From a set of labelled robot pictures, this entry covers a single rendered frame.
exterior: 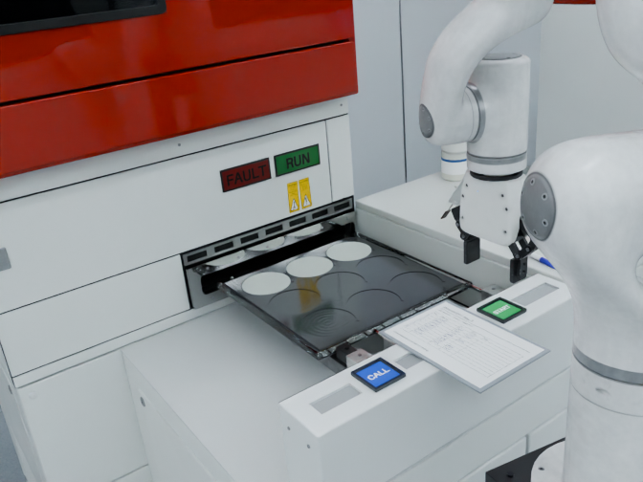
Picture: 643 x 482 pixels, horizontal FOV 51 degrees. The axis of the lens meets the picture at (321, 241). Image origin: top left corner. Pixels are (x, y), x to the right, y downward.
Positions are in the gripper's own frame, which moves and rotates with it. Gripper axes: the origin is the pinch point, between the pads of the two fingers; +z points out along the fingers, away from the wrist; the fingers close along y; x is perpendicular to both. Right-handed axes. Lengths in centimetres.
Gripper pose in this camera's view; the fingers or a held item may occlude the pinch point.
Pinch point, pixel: (494, 265)
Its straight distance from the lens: 107.1
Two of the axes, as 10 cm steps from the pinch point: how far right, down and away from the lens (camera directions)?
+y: 5.8, 2.8, -7.6
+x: 8.1, -3.0, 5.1
